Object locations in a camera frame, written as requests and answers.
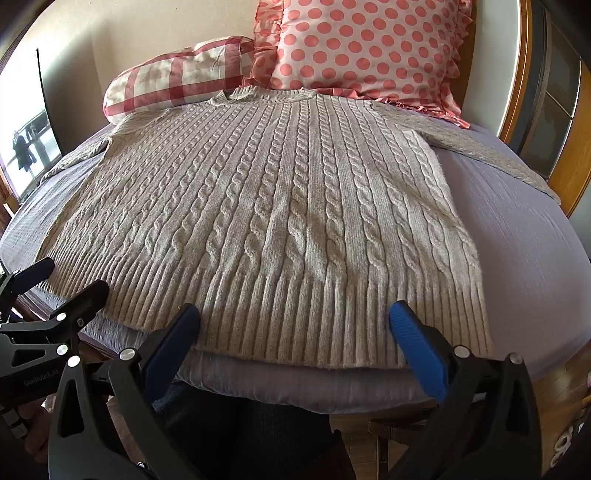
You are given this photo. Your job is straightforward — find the wooden stool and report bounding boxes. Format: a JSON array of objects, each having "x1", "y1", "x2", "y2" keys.
[{"x1": 368, "y1": 401, "x2": 467, "y2": 480}]

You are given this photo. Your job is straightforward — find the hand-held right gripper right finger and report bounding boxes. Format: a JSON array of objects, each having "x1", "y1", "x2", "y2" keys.
[{"x1": 387, "y1": 300, "x2": 556, "y2": 480}]

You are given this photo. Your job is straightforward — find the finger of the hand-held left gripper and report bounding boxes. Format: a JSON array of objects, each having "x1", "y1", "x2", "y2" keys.
[
  {"x1": 0, "y1": 257, "x2": 57, "y2": 319},
  {"x1": 0, "y1": 279, "x2": 111, "y2": 357}
]

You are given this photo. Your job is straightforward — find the grey cable knit sweater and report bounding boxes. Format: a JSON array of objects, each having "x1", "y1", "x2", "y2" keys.
[{"x1": 41, "y1": 85, "x2": 562, "y2": 371}]

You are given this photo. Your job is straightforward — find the dark glass cabinet door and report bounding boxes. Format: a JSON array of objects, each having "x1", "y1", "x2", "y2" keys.
[{"x1": 521, "y1": 8, "x2": 583, "y2": 182}]

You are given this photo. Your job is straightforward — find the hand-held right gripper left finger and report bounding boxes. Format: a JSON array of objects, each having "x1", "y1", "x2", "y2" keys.
[{"x1": 48, "y1": 303, "x2": 202, "y2": 480}]

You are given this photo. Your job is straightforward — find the bed with lilac sheet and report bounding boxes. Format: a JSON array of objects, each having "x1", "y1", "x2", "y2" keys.
[{"x1": 0, "y1": 115, "x2": 591, "y2": 417}]

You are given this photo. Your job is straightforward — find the red checked pillow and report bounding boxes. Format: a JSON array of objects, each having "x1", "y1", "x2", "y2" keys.
[{"x1": 102, "y1": 36, "x2": 257, "y2": 125}]

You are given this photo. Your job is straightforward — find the pink polka dot pillow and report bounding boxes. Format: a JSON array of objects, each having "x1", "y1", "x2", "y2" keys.
[{"x1": 250, "y1": 0, "x2": 475, "y2": 131}]

